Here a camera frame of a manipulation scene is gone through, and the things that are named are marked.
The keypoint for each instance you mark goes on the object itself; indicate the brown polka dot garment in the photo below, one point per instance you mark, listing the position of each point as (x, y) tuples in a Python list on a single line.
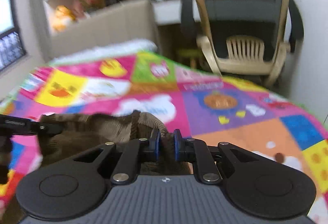
[(76, 137)]

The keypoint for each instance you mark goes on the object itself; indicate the window with metal bars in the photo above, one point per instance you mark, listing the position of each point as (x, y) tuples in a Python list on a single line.
[(7, 9)]

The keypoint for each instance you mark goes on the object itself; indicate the beige padded bed headboard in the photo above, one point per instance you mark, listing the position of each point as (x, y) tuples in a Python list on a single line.
[(110, 27)]

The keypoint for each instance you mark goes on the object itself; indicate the pink plush toy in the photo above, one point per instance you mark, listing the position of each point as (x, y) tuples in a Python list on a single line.
[(79, 7)]

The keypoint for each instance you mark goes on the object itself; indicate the white desk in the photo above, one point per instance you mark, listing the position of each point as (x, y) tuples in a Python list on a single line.
[(169, 10)]

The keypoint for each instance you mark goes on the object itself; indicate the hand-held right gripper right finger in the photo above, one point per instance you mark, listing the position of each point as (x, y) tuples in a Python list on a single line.
[(176, 142)]

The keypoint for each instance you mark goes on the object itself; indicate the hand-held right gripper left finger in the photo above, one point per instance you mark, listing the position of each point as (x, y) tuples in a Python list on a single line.
[(155, 142)]

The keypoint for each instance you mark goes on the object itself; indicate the yellow duck plush toy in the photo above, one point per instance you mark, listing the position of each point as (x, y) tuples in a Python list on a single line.
[(62, 18)]

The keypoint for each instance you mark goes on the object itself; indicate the beige mesh office chair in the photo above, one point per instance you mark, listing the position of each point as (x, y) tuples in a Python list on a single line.
[(243, 9)]

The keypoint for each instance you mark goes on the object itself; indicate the colourful printed play mat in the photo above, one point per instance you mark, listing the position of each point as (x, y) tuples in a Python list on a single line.
[(217, 124)]

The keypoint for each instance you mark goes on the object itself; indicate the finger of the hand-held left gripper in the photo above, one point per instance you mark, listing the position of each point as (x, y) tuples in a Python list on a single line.
[(25, 126)]

